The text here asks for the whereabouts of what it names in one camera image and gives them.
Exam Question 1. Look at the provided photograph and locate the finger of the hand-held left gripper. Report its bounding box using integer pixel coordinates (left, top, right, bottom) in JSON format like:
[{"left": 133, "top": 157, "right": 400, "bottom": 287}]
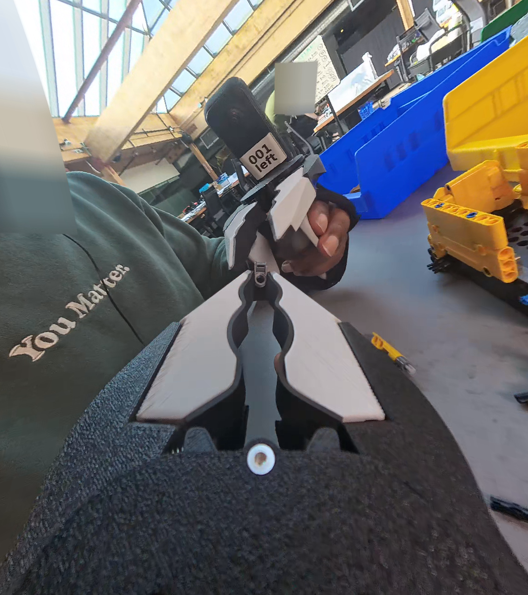
[
  {"left": 268, "top": 169, "right": 318, "bottom": 241},
  {"left": 224, "top": 204, "right": 258, "bottom": 271}
]

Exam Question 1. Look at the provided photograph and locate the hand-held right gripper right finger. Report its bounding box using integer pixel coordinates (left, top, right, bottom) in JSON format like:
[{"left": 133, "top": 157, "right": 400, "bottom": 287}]
[{"left": 268, "top": 272, "right": 385, "bottom": 424}]

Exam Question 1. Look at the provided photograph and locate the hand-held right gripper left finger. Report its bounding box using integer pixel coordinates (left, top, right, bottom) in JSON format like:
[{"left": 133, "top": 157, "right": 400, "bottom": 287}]
[{"left": 136, "top": 271, "right": 253, "bottom": 424}]

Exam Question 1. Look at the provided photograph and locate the yellow lego beam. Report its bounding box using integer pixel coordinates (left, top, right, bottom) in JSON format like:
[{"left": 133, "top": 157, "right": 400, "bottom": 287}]
[{"left": 371, "top": 332, "right": 399, "bottom": 361}]

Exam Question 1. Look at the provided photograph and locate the black lego pin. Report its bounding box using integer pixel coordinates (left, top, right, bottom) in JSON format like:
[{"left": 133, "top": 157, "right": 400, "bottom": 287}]
[{"left": 490, "top": 496, "right": 528, "bottom": 530}]

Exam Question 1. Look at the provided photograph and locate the person's left forearm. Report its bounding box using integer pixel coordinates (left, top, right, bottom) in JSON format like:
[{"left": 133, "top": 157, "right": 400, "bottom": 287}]
[{"left": 152, "top": 209, "right": 234, "bottom": 307}]

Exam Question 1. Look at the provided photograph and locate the yellow lego robot model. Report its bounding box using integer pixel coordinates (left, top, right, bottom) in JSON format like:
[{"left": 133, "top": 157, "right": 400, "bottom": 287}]
[{"left": 421, "top": 139, "right": 528, "bottom": 333}]

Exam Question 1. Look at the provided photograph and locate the person's left hand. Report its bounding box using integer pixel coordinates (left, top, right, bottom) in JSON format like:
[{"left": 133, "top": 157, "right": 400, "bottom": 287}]
[{"left": 281, "top": 204, "right": 350, "bottom": 280}]

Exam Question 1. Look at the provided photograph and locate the whiteboard on stand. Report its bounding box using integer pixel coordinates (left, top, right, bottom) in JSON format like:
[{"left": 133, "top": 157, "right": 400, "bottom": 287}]
[{"left": 292, "top": 35, "right": 341, "bottom": 100}]

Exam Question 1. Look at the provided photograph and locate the wooden office desk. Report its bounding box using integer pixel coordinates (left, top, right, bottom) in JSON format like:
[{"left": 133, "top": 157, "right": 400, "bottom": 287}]
[{"left": 314, "top": 69, "right": 395, "bottom": 133}]

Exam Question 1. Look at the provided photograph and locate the blue plastic bin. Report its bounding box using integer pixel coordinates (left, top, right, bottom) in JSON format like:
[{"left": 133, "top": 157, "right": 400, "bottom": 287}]
[{"left": 320, "top": 25, "right": 513, "bottom": 220}]

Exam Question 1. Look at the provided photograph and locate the person's green hoodie torso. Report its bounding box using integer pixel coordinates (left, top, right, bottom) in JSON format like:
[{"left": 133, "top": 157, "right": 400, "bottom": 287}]
[{"left": 0, "top": 172, "right": 209, "bottom": 595}]

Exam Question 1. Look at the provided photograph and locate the black office chair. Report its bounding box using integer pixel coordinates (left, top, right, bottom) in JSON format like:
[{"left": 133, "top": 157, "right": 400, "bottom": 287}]
[{"left": 396, "top": 8, "right": 473, "bottom": 80}]

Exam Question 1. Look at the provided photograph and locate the yellow plastic bin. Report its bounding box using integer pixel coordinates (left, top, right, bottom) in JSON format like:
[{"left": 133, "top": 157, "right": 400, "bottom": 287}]
[{"left": 443, "top": 11, "right": 528, "bottom": 174}]

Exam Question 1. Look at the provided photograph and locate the green plastic bin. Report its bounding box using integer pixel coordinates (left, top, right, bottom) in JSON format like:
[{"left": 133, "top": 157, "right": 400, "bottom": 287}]
[{"left": 481, "top": 0, "right": 528, "bottom": 40}]

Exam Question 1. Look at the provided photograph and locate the thin black cord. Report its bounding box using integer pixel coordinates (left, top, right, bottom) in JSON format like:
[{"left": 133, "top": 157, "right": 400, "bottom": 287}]
[{"left": 65, "top": 234, "right": 147, "bottom": 346}]

